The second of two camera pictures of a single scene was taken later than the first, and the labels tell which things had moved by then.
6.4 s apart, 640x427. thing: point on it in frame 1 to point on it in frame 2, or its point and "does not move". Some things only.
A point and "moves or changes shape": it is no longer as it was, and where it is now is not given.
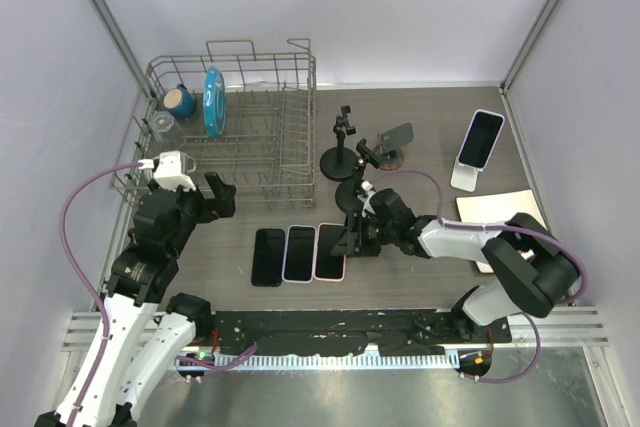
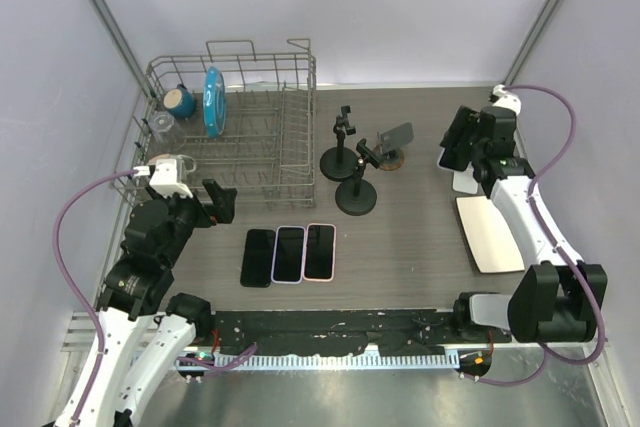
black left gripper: (222, 202) does not move
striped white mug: (187, 163) does not move
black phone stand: (348, 193) does not move
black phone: (268, 257) moves or changes shape
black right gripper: (342, 247) to (466, 121)
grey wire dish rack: (250, 117) does not move
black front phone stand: (340, 163) does not move
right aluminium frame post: (524, 53) does not move
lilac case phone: (299, 254) moves or changes shape
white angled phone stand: (464, 177) does not move
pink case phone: (327, 266) moves or changes shape
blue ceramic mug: (180, 102) does not move
